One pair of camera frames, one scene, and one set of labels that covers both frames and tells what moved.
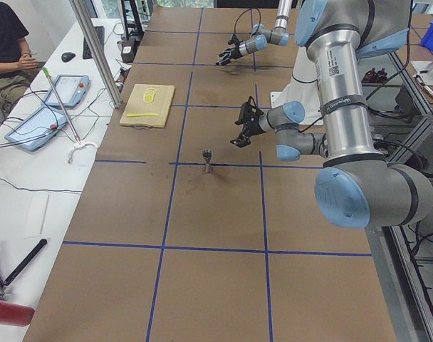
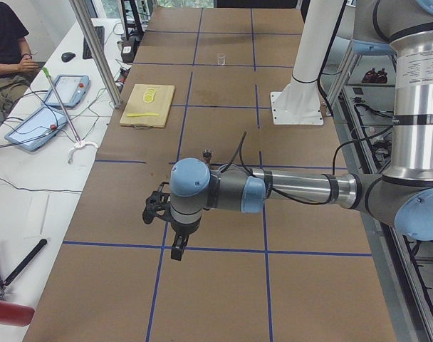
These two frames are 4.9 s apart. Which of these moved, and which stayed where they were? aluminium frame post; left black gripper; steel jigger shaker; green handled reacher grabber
Moved: left black gripper
Stayed: aluminium frame post; green handled reacher grabber; steel jigger shaker
